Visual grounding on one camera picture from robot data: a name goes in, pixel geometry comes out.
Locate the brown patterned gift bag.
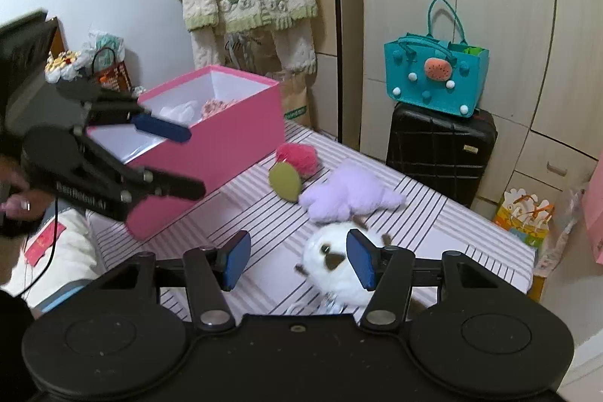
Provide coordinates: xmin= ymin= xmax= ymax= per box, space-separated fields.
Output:
xmin=92 ymin=49 xmax=133 ymax=94

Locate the beige wardrobe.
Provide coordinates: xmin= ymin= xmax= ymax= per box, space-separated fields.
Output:
xmin=330 ymin=0 xmax=603 ymax=243

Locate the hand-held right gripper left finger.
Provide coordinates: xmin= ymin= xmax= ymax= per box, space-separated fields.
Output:
xmin=82 ymin=230 xmax=253 ymax=332

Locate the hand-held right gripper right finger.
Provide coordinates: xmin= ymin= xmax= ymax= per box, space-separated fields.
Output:
xmin=346 ymin=229 xmax=528 ymax=332

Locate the printed kraft paper bag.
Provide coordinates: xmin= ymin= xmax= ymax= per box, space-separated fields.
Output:
xmin=271 ymin=70 xmax=309 ymax=127

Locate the pink cardboard box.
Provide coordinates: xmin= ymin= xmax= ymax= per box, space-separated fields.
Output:
xmin=87 ymin=64 xmax=286 ymax=241

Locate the purple plush toy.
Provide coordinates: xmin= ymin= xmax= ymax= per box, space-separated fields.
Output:
xmin=300 ymin=158 xmax=408 ymax=225

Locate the teal felt handbag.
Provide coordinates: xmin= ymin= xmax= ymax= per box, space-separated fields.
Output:
xmin=384 ymin=0 xmax=490 ymax=119

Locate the clear plastic bag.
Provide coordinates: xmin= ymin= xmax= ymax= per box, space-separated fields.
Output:
xmin=537 ymin=190 xmax=589 ymax=275

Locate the striped tablecloth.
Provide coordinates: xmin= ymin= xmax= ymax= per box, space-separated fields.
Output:
xmin=87 ymin=119 xmax=538 ymax=318

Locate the person's left hand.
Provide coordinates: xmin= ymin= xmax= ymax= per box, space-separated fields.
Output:
xmin=0 ymin=157 xmax=45 ymax=224

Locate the white cloth with red label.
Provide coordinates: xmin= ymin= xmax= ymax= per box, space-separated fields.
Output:
xmin=0 ymin=209 xmax=107 ymax=313

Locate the yellow gift bag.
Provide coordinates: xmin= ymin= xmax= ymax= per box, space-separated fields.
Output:
xmin=494 ymin=188 xmax=556 ymax=248

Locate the pink shopping bag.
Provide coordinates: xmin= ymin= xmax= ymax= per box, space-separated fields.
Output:
xmin=582 ymin=176 xmax=603 ymax=266

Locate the black suitcase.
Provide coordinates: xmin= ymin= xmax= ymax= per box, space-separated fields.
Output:
xmin=385 ymin=101 xmax=499 ymax=209

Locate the white yellow flower bouquet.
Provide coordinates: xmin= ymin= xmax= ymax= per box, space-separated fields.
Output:
xmin=44 ymin=49 xmax=92 ymax=83

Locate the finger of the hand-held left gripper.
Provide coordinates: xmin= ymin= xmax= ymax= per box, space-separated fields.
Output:
xmin=55 ymin=78 xmax=193 ymax=145
xmin=73 ymin=126 xmax=207 ymax=207

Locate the white animal plush toy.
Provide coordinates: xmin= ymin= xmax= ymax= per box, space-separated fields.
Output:
xmin=287 ymin=216 xmax=401 ymax=313

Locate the black cable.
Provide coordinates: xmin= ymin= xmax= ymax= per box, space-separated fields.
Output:
xmin=21 ymin=192 xmax=62 ymax=294

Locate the pink pompom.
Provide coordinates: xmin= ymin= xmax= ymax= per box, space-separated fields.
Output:
xmin=275 ymin=142 xmax=321 ymax=177

